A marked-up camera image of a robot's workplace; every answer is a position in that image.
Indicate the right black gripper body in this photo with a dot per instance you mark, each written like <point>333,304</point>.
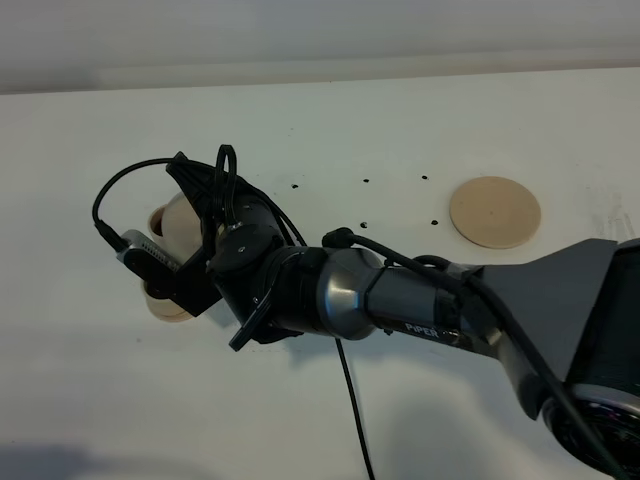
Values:
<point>251,256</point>

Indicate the beige teapot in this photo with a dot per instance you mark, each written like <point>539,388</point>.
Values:
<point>179,228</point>

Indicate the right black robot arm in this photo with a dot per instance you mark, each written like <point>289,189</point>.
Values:
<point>565,327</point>

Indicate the beige teapot saucer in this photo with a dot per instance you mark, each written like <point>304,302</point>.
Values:
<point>495,212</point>

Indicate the near beige teacup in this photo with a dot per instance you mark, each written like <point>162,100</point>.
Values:
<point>150,292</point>

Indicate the beige teacup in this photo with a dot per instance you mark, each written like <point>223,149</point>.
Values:
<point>155,223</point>
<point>150,292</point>

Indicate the near beige cup saucer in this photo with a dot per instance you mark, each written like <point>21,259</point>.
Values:
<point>172,316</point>

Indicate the far beige teacup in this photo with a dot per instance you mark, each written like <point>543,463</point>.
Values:
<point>155,223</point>

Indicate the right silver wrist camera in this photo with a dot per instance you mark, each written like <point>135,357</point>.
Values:
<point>146,259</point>

